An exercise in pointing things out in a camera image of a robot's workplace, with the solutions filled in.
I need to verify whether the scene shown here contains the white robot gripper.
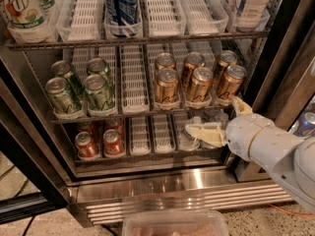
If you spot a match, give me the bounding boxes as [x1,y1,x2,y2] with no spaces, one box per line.
[184,95,304,174]

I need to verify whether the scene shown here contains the orange can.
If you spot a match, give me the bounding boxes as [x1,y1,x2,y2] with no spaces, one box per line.
[155,52,176,70]
[217,65,247,100]
[156,69,178,104]
[213,50,237,88]
[186,67,213,102]
[181,52,205,90]

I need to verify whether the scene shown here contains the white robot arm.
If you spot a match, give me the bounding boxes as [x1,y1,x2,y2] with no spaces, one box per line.
[185,96,315,212]

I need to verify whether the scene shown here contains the blue can behind glass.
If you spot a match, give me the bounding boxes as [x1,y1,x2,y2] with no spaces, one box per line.
[294,112,315,137]

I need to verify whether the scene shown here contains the red can back right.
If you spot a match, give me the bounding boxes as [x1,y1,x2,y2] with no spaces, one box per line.
[104,118,124,138]

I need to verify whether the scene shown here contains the red can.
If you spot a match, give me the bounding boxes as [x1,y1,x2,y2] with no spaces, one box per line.
[104,118,124,138]
[75,132,99,160]
[103,129,124,157]
[77,121,96,138]

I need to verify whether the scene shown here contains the red can front right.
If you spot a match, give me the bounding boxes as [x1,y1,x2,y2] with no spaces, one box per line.
[103,129,124,157]

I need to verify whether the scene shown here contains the steel fridge cabinet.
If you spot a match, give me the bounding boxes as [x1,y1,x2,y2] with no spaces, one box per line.
[1,0,294,227]

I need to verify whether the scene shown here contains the green can front right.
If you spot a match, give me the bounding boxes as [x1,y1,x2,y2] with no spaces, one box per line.
[84,74,114,111]

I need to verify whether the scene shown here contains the green can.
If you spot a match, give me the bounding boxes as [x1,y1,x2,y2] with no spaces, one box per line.
[84,74,114,111]
[87,57,112,83]
[51,60,84,100]
[45,77,82,114]

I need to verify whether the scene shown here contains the green can back right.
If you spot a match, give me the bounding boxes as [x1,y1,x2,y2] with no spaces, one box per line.
[87,57,112,83]

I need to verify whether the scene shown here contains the red can back left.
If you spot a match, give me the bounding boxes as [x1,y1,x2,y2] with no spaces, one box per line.
[77,121,96,138]

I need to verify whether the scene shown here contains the red can front left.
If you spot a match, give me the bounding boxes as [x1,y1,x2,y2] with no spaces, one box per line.
[75,132,99,160]

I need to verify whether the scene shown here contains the green can front left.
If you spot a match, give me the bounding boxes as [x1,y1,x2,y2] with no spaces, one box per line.
[45,77,82,114]

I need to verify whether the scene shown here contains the green can back left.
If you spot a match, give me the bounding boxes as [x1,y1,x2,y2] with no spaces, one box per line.
[51,60,84,100]

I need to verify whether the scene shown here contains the open fridge door left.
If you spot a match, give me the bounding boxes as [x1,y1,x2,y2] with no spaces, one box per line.
[0,64,69,224]

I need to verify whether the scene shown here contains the clear water bottle right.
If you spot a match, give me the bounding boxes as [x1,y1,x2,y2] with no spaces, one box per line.
[202,111,229,148]

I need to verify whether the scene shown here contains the clear water bottle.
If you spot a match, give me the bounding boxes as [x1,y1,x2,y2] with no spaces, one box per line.
[179,116,202,151]
[202,111,229,148]

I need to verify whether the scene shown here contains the clear water bottle left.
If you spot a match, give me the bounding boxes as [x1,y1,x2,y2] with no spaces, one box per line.
[179,116,202,151]

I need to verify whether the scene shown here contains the clear plastic container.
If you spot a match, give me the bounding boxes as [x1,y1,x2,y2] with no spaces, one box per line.
[122,210,229,236]

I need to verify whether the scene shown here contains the white label bottle right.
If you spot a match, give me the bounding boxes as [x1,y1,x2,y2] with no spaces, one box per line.
[235,0,270,31]

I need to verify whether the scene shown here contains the blue pepsi bottle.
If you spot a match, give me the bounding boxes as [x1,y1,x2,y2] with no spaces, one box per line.
[104,0,141,37]

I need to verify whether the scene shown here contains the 7up bottle front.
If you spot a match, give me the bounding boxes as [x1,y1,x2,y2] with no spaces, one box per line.
[3,0,45,30]

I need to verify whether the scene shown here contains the middle wire shelf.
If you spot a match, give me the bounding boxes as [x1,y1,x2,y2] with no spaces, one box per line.
[50,105,233,124]

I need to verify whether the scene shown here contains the wire shelf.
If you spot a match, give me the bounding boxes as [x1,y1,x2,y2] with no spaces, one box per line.
[6,30,269,51]
[50,105,233,124]

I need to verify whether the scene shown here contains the orange cable on floor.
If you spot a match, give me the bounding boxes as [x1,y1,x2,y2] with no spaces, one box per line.
[268,203,315,218]

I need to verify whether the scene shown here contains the top wire shelf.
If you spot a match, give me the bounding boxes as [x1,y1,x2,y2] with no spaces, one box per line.
[6,30,269,51]

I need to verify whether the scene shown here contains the black cable on floor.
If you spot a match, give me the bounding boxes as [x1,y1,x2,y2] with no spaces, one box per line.
[21,214,37,236]

